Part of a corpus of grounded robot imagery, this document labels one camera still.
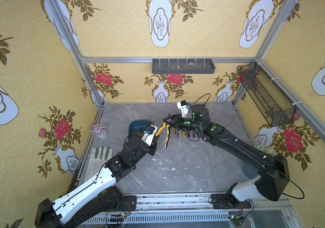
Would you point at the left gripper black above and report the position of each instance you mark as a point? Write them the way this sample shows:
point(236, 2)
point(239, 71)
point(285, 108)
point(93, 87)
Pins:
point(153, 141)

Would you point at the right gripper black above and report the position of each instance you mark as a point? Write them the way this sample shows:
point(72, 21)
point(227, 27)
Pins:
point(178, 122)

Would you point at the yellow black striped pliers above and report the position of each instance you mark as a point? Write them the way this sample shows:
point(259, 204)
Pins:
point(176, 133)

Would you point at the yellow wide handle pliers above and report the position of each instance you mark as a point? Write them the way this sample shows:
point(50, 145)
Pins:
point(168, 129)

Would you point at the teal plastic storage box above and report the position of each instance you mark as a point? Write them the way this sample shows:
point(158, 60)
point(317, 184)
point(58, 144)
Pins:
point(137, 127)

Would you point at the orange grey pliers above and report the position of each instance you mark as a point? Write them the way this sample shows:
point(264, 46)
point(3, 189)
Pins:
point(191, 134)

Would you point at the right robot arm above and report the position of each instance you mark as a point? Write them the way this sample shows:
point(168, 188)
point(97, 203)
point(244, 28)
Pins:
point(273, 171)

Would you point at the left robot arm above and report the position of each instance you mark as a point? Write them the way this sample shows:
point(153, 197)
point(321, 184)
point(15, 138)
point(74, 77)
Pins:
point(99, 193)

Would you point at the white green work glove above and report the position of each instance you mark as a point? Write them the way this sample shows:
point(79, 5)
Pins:
point(99, 155)

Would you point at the pink flower pot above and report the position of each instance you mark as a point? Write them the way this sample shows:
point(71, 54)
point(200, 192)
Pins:
point(99, 130)

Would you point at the green potted plant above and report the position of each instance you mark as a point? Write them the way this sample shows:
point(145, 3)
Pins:
point(267, 150)

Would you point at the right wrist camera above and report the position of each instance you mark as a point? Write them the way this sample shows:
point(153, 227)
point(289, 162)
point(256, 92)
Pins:
point(184, 107)

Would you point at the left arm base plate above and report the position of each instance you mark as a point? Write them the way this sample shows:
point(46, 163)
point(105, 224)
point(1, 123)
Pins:
point(127, 204)

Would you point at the grey wall shelf tray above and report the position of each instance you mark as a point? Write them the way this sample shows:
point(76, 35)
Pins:
point(183, 66)

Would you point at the aluminium front rail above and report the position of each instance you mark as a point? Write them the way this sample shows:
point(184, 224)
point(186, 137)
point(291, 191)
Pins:
point(194, 207)

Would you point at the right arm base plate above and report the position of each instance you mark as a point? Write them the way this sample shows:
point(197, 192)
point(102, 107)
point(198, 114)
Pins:
point(228, 201)

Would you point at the black wire mesh basket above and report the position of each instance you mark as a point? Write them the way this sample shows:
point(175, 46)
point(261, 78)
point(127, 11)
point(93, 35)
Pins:
point(276, 108)

